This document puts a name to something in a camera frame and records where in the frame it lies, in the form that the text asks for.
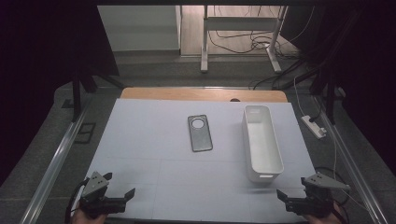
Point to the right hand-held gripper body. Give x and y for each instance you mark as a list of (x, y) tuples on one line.
[(323, 182)]

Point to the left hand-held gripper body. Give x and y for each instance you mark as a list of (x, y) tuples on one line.
[(95, 185)]

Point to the grey phone case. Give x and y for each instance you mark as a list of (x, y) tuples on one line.
[(200, 138)]

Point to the person's left hand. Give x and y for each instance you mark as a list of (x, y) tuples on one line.
[(88, 220)]

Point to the person's right hand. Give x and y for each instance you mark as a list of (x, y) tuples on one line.
[(327, 219)]

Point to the white table sheet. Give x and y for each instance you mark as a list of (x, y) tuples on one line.
[(149, 140)]

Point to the white plastic storage bin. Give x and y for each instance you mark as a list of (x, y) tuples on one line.
[(263, 143)]

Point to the white power strip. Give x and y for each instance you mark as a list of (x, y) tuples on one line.
[(313, 126)]

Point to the black metal stand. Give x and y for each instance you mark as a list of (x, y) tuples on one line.
[(76, 99), (330, 99)]

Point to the black curtain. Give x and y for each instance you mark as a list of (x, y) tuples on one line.
[(370, 77), (34, 62)]

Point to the white cabinet panel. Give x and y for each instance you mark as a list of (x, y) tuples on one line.
[(140, 28)]

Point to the metal floor rail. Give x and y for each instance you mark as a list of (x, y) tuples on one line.
[(350, 161), (56, 169)]

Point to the black floor frame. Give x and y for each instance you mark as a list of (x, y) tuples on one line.
[(84, 124)]

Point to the white desk frame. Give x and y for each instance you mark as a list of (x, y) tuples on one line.
[(239, 23)]

